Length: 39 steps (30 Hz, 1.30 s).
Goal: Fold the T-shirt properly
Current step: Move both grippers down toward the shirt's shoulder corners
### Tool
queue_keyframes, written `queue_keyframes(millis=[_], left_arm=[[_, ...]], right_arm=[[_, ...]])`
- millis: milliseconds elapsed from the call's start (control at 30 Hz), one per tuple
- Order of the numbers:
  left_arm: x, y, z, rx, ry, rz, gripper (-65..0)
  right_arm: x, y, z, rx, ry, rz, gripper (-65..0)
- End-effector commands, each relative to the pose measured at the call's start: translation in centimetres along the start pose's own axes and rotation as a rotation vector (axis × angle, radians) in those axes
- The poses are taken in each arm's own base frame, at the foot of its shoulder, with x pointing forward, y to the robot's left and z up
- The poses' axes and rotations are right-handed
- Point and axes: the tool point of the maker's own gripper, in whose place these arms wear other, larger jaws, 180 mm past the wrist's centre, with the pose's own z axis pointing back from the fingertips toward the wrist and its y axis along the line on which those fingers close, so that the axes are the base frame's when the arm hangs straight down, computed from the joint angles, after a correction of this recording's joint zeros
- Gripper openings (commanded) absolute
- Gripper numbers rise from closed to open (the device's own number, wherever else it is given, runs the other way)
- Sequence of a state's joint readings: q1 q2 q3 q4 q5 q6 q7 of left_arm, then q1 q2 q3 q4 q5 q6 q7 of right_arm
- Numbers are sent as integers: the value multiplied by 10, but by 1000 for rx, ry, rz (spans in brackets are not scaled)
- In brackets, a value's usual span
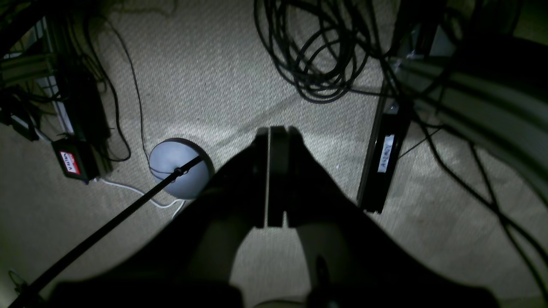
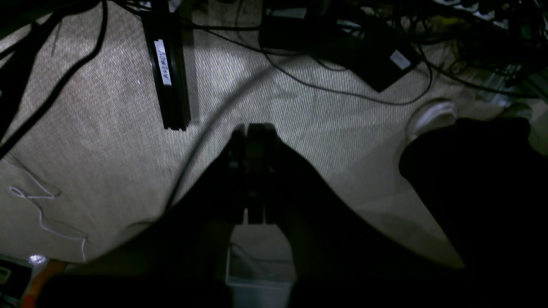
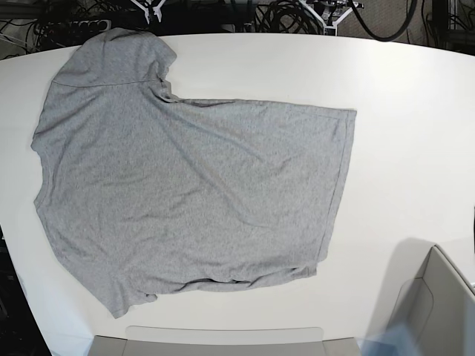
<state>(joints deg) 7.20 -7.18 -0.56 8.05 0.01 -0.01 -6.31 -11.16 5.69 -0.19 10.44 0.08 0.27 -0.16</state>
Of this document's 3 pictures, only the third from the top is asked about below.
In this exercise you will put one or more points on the grey T-shirt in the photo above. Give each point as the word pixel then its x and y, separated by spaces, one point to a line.
pixel 144 193

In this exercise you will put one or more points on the grey tray front edge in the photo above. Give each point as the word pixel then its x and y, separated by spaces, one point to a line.
pixel 140 340

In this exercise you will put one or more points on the white power strip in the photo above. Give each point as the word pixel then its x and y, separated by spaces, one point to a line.
pixel 95 25

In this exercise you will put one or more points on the grey bin right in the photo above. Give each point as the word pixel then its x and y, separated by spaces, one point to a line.
pixel 434 312

